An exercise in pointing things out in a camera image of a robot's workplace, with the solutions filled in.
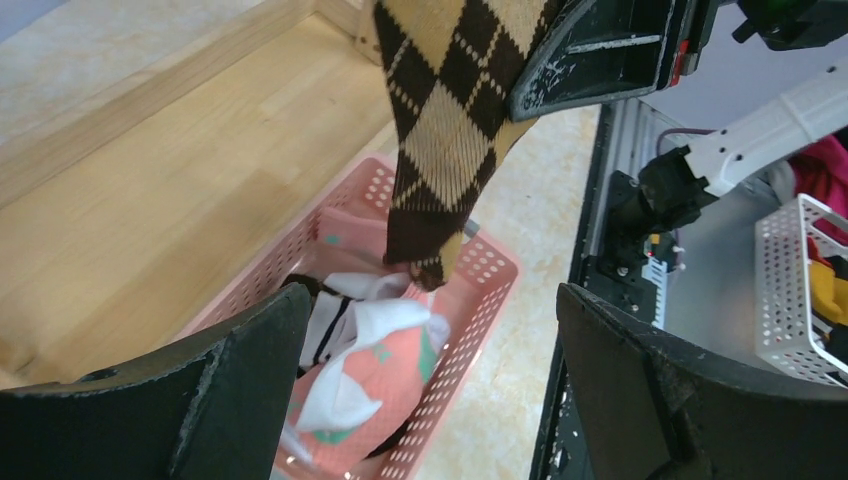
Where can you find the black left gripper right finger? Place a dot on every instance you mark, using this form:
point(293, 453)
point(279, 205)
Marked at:
point(655, 406)

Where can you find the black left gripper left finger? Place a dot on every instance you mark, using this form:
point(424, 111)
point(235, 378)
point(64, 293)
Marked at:
point(209, 406)

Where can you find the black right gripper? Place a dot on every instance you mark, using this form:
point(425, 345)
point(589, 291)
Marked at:
point(604, 51)

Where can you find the white black striped sock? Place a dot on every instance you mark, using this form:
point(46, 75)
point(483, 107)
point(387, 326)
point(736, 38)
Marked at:
point(358, 344)

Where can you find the pink plastic basket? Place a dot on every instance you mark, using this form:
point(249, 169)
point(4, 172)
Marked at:
point(382, 360)

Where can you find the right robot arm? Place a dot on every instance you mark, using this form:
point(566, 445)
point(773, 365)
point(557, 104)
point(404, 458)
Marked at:
point(674, 187)

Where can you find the wooden hanger rack stand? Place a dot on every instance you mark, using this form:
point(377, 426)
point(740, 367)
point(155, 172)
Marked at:
point(122, 218)

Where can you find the white perforated storage basket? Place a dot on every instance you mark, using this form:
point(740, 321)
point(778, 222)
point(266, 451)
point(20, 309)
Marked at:
point(788, 335)

